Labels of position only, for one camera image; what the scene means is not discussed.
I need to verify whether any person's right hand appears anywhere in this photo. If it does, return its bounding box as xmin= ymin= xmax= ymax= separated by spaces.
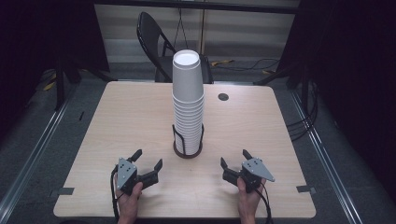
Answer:
xmin=236 ymin=177 xmax=267 ymax=218

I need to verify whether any black metal stand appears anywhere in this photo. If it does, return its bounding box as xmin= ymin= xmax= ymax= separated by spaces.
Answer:
xmin=54 ymin=59 xmax=110 ymax=111

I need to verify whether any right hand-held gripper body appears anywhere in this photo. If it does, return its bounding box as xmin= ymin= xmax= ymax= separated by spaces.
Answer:
xmin=222 ymin=156 xmax=276 ymax=194

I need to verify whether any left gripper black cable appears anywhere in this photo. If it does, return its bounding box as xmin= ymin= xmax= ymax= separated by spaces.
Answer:
xmin=109 ymin=165 xmax=121 ymax=224

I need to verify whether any stack of white paper cups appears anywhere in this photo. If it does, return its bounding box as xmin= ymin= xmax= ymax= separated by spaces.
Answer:
xmin=172 ymin=49 xmax=205 ymax=156

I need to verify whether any yellow floor tape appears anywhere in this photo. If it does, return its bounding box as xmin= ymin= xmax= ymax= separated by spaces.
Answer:
xmin=210 ymin=59 xmax=235 ymax=67

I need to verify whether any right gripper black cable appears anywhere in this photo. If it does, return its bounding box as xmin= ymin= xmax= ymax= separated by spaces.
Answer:
xmin=254 ymin=181 xmax=274 ymax=224

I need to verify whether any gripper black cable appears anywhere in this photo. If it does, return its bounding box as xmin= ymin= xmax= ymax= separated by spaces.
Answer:
xmin=254 ymin=181 xmax=274 ymax=224
xmin=109 ymin=165 xmax=121 ymax=224

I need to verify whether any black wire cup holder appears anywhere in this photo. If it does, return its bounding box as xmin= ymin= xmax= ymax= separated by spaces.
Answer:
xmin=171 ymin=123 xmax=205 ymax=160

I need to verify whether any thin black floor cable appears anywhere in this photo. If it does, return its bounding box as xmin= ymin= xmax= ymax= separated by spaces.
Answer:
xmin=214 ymin=58 xmax=281 ymax=73

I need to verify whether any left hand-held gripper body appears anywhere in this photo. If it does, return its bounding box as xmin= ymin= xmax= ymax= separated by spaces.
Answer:
xmin=116 ymin=157 xmax=160 ymax=197

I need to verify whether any black floor cables bundle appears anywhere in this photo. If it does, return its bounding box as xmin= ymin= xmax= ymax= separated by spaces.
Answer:
xmin=286 ymin=78 xmax=319 ymax=143

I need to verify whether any black folding chair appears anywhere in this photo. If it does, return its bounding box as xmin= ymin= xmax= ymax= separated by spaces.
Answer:
xmin=135 ymin=11 xmax=215 ymax=85

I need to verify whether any person's left hand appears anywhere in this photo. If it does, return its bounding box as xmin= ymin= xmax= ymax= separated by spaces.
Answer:
xmin=113 ymin=174 xmax=145 ymax=220

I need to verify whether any grey tape strip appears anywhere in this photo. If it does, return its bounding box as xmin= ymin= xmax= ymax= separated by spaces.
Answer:
xmin=295 ymin=185 xmax=318 ymax=194

